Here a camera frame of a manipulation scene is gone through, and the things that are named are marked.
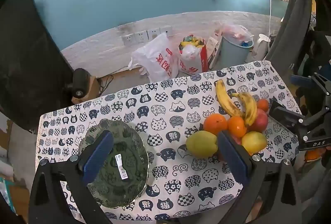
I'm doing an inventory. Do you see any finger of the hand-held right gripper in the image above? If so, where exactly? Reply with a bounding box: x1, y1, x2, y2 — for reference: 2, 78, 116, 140
290, 72, 331, 111
268, 100, 314, 136

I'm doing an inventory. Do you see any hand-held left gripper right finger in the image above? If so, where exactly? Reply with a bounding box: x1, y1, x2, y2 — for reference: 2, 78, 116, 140
217, 130, 303, 224

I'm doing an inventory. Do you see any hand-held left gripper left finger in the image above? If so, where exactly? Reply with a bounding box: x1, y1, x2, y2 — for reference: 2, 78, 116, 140
28, 130, 114, 224

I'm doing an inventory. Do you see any bright red apple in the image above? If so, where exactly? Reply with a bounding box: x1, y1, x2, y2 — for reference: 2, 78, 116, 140
248, 108, 269, 133

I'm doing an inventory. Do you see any yellow lemon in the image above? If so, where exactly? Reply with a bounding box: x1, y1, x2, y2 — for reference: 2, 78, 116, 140
241, 131, 267, 154

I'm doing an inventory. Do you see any medium orange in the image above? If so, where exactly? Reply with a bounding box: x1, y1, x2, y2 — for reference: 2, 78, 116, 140
228, 116, 247, 138

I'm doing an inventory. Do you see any green-yellow lemon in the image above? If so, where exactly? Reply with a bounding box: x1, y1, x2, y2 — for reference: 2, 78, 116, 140
186, 130, 218, 159

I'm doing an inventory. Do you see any large orange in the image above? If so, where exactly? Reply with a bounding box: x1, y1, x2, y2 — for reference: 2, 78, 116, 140
203, 113, 228, 136

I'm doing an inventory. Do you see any green glass plate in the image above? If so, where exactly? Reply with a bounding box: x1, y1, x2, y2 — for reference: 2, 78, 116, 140
78, 119, 150, 208

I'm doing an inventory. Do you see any small orange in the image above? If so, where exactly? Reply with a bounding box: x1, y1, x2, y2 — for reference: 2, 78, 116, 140
256, 99, 270, 113

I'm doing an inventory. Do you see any short curved banana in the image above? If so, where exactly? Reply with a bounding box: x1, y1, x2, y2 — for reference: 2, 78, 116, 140
231, 92, 258, 127

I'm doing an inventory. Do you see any long spotted banana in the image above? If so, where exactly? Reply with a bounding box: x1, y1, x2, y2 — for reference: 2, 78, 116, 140
215, 79, 243, 118

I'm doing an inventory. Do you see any grey hanging garment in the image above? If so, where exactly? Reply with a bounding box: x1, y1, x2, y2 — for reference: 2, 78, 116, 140
269, 0, 314, 77

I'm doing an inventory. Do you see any cat print tablecloth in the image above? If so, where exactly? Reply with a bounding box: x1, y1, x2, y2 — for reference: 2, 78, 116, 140
36, 60, 302, 224

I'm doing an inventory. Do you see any black cylinder on wooden box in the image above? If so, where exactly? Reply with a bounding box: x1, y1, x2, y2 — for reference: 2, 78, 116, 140
72, 75, 101, 105

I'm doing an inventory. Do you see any white electric kettle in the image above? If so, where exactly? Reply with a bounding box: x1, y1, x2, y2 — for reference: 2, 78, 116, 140
252, 34, 271, 61

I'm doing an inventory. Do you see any grey blue trash bin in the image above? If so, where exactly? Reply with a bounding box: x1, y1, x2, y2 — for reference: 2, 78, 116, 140
220, 33, 255, 69

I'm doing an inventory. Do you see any pink bin liner bag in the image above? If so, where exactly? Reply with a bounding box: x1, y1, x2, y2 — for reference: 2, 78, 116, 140
220, 23, 255, 43

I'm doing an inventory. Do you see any red white bag with rubbish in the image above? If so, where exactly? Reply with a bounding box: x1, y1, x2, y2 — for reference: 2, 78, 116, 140
177, 35, 209, 76

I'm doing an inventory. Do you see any beige carton box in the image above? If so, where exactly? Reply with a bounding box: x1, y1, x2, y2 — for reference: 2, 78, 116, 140
207, 30, 223, 69

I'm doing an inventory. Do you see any white plastic bag red print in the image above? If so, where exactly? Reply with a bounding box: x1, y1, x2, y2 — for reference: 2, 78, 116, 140
128, 33, 173, 83

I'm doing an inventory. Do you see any black panel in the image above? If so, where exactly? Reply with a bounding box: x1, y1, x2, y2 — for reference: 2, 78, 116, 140
0, 0, 75, 131

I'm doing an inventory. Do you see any black floor cable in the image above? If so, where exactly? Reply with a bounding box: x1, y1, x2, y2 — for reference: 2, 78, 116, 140
97, 74, 114, 94

